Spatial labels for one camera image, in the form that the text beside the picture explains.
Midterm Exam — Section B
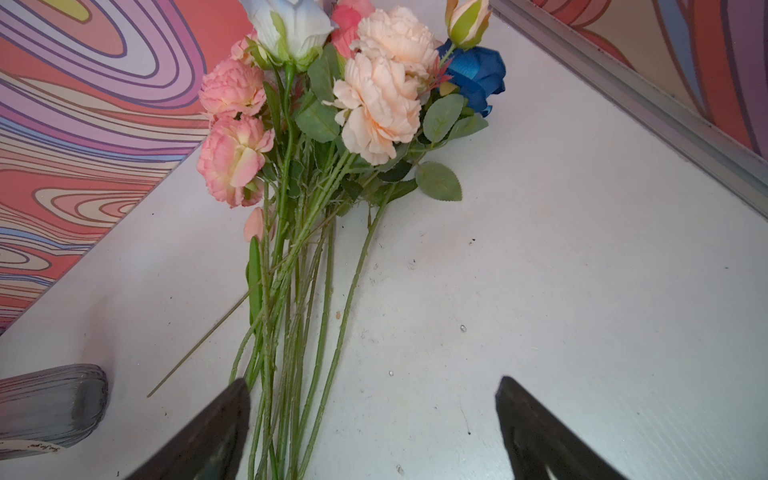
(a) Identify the red-grey glass vase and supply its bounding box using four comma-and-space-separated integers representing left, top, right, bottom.
1, 364, 109, 460

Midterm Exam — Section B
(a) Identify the pink carnation stem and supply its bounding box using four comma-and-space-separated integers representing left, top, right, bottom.
197, 31, 276, 236

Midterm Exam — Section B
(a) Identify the bunch of artificial flowers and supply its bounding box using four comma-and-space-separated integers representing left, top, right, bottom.
146, 0, 507, 480

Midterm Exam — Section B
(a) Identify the white rose stem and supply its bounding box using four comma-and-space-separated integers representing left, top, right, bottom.
237, 1, 349, 479

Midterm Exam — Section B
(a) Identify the single pink bud stem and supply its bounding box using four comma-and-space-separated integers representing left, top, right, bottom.
244, 207, 265, 325

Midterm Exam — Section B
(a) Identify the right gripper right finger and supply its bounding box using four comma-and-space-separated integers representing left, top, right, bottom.
495, 376, 625, 480

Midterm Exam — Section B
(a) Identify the blue rose stem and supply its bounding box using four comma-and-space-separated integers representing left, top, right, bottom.
443, 46, 506, 117

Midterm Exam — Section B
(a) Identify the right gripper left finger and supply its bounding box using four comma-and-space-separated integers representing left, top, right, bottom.
129, 378, 251, 480

